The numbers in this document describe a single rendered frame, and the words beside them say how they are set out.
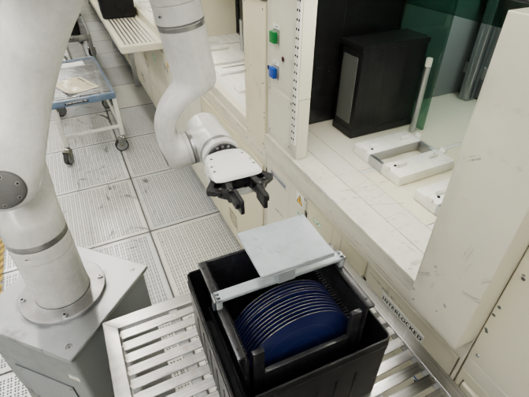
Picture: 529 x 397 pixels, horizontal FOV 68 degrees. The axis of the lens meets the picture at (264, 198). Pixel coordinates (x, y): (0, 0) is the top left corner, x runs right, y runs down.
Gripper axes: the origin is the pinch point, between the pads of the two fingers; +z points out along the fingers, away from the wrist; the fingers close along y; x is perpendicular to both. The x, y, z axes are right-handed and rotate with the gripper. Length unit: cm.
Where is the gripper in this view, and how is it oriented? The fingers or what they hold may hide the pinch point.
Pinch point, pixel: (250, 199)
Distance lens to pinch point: 72.1
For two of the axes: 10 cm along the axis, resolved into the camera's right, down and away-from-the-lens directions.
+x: 0.0, -8.0, -6.1
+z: 4.0, 5.5, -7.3
